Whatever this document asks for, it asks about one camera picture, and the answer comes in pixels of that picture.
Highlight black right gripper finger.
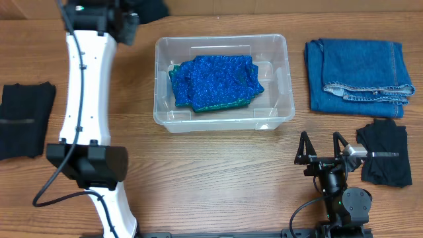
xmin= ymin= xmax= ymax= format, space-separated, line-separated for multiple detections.
xmin=294 ymin=131 xmax=317 ymax=165
xmin=333 ymin=132 xmax=348 ymax=158

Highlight black garment with stripe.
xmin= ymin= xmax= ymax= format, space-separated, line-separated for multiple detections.
xmin=133 ymin=0 xmax=169 ymax=24

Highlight sparkly blue green fabric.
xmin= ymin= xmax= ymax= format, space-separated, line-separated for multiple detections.
xmin=169 ymin=56 xmax=264 ymax=113

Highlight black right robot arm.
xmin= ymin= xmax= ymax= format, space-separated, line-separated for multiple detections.
xmin=290 ymin=132 xmax=372 ymax=237

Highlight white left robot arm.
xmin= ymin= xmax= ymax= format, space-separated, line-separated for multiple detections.
xmin=42 ymin=0 xmax=140 ymax=237

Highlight black folded garment right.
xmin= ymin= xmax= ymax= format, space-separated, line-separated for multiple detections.
xmin=356 ymin=119 xmax=412 ymax=188

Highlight black folded garment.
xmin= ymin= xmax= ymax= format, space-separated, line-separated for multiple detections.
xmin=356 ymin=119 xmax=412 ymax=188
xmin=1 ymin=82 xmax=56 ymax=160

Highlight folded blue denim jeans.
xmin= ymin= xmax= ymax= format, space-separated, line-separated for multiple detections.
xmin=304 ymin=38 xmax=416 ymax=118

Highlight clear plastic storage bin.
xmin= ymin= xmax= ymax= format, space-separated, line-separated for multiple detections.
xmin=153 ymin=34 xmax=295 ymax=133

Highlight black folded garment left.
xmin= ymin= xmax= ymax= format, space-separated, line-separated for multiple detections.
xmin=1 ymin=82 xmax=56 ymax=160

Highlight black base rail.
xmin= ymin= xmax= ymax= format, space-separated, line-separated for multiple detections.
xmin=79 ymin=227 xmax=373 ymax=238

